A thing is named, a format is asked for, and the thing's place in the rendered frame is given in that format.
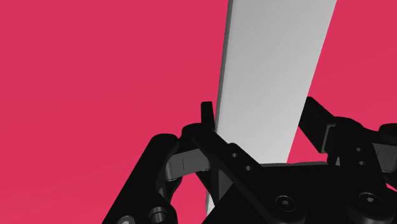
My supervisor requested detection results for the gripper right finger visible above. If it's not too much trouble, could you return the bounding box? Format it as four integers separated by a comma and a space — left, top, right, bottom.
297, 96, 397, 192

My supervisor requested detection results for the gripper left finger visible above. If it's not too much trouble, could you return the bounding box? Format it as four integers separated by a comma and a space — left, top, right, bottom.
101, 101, 264, 224

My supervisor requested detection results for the white flat panel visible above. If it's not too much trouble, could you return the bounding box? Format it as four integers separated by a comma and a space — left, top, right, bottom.
205, 0, 338, 216

